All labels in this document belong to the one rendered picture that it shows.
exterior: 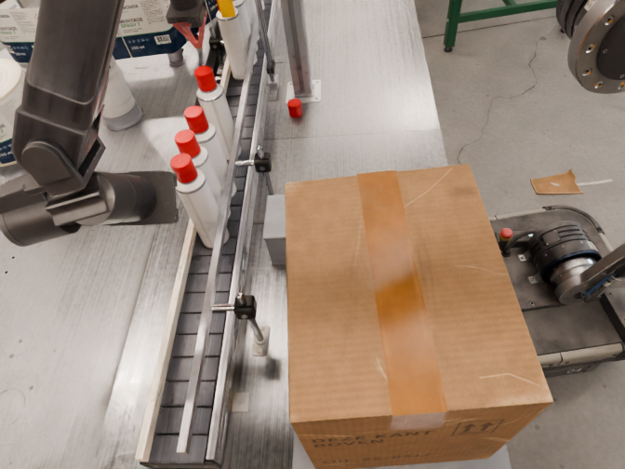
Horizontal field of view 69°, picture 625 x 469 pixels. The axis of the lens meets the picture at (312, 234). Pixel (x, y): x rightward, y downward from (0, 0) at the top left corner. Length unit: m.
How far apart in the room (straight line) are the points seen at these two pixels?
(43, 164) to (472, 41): 2.71
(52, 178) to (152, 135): 0.67
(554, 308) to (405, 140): 0.77
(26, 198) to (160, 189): 0.15
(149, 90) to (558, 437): 1.54
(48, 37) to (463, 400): 0.47
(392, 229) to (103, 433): 0.56
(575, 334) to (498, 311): 1.06
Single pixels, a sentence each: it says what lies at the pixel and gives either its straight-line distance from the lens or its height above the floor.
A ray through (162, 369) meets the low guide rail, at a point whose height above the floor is 0.91.
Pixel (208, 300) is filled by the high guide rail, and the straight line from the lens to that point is 0.71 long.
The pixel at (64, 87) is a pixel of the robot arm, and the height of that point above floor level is 1.34.
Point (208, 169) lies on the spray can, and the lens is 0.80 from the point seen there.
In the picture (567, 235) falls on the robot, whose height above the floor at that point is 0.41.
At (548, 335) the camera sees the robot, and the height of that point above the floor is 0.24.
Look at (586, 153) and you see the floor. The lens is 2.41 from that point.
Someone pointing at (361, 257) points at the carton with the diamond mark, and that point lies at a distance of 0.52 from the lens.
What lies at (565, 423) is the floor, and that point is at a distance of 1.72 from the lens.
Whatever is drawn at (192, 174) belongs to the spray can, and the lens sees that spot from 0.73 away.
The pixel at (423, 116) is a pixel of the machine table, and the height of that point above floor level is 0.83.
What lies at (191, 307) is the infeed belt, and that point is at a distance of 0.81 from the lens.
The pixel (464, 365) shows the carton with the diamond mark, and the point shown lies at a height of 1.12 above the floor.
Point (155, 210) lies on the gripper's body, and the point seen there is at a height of 1.13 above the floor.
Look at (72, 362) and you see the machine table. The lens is 0.92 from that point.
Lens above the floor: 1.56
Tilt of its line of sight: 54 degrees down
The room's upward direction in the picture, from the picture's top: 10 degrees counter-clockwise
